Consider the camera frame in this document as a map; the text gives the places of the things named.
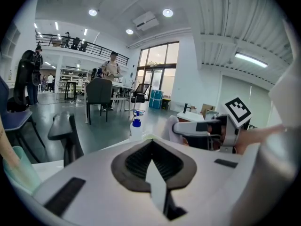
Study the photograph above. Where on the person's beige clothing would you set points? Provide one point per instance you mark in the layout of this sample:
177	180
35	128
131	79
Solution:
287	98

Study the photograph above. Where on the small white sink basin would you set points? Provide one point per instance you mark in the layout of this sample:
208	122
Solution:
188	116

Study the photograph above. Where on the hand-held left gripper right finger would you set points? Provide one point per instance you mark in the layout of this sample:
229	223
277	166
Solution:
207	180

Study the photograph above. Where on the blue wrapped bundle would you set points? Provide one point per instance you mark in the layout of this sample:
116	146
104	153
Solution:
155	99

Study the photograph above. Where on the black mesh office chair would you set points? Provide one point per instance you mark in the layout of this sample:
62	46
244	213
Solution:
142	89

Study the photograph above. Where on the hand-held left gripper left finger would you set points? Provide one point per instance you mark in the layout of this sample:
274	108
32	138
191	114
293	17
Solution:
98	173

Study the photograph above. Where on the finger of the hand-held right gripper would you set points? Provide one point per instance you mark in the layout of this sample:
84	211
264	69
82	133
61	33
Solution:
202	142
188	128

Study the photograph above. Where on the round ceiling light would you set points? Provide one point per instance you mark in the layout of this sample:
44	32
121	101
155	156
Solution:
168	12
92	12
129	31

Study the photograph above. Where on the pale green translucent cup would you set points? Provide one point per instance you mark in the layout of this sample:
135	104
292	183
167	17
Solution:
26	173

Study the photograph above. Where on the white ceiling air conditioner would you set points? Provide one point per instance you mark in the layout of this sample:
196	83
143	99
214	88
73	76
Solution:
145	21

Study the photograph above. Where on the dark grey chair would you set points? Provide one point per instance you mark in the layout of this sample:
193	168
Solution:
98	91

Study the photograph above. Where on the glass entrance doors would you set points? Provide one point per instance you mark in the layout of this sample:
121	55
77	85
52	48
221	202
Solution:
156	55

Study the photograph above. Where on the blue padded chair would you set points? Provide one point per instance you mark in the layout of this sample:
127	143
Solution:
16	121

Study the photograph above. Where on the long tube ceiling light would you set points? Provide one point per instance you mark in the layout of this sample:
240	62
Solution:
250	59

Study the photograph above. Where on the black bin with yellow lid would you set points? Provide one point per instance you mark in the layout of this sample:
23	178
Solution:
165	103

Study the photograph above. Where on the black metal railing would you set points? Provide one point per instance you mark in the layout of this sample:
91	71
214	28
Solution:
101	52

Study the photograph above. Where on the person's right forearm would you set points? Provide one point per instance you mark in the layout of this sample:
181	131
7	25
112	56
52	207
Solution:
258	135

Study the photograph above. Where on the clear soap dish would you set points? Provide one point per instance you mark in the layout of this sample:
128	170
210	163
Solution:
152	135

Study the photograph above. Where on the thick black faucet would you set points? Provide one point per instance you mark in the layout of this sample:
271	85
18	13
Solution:
68	135

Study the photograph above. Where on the black stool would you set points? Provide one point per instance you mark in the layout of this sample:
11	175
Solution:
70	82

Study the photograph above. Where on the white shelving unit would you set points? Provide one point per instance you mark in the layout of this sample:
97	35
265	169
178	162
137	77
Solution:
70	74

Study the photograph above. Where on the plastic-wrapped panel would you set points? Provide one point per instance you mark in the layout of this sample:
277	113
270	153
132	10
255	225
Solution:
211	114

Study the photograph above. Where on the brown cardboard sheet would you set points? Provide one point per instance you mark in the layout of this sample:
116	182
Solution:
207	108

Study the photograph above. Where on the slim black faucet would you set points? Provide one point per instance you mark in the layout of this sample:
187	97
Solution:
185	108

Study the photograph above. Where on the clear bottle with blue pump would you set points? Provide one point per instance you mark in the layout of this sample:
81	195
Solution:
136	132

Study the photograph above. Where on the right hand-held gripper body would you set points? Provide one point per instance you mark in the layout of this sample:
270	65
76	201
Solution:
237	112

